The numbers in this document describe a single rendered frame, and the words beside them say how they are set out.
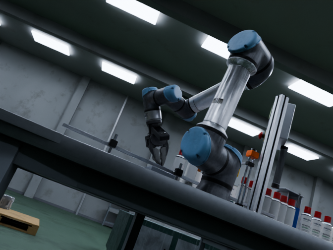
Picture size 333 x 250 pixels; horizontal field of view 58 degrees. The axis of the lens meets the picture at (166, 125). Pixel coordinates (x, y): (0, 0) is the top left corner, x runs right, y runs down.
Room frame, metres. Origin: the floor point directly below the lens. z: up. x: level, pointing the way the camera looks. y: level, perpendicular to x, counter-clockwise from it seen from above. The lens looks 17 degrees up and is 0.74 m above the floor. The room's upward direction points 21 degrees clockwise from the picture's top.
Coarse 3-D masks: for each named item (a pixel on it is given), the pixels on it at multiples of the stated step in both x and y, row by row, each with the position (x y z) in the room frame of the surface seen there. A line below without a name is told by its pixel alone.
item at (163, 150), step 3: (162, 147) 1.31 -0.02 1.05; (165, 147) 1.31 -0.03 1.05; (162, 150) 1.31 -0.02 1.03; (165, 150) 1.31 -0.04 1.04; (162, 153) 1.31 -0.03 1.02; (165, 153) 1.31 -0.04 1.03; (162, 156) 1.31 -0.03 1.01; (165, 156) 1.31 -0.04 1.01; (162, 159) 1.31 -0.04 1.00; (165, 159) 1.32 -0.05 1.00; (162, 162) 1.31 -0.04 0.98; (162, 165) 1.32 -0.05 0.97
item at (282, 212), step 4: (284, 196) 1.51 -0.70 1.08; (280, 200) 1.52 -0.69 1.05; (284, 200) 1.51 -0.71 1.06; (280, 204) 1.50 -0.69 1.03; (284, 204) 1.50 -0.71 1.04; (280, 208) 1.50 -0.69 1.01; (284, 208) 1.50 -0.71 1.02; (280, 212) 1.50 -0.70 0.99; (284, 212) 1.50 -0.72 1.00; (280, 216) 1.50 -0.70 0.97; (284, 216) 1.50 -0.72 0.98; (280, 220) 1.50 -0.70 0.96
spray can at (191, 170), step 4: (188, 164) 1.35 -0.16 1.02; (188, 168) 1.34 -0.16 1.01; (192, 168) 1.33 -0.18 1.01; (196, 168) 1.34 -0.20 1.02; (188, 172) 1.33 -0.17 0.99; (192, 172) 1.33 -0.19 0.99; (196, 172) 1.34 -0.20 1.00; (188, 176) 1.33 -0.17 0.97; (192, 176) 1.33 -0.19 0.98; (184, 180) 1.34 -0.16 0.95; (188, 184) 1.33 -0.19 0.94; (192, 184) 1.34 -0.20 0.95
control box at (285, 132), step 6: (288, 108) 1.29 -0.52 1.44; (294, 108) 1.28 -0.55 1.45; (288, 114) 1.29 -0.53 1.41; (288, 120) 1.29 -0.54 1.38; (282, 126) 1.29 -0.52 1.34; (288, 126) 1.28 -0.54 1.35; (282, 132) 1.29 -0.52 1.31; (288, 132) 1.28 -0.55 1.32; (264, 138) 1.39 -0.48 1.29; (282, 138) 1.29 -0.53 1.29; (282, 144) 1.36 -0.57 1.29
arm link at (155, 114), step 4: (148, 112) 1.27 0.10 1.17; (152, 112) 1.26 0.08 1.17; (156, 112) 1.27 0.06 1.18; (160, 112) 1.28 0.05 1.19; (144, 116) 1.29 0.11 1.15; (148, 116) 1.28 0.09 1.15; (152, 116) 1.27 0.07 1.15; (156, 116) 1.27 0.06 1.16; (160, 116) 1.28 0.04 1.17; (148, 120) 1.29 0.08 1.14
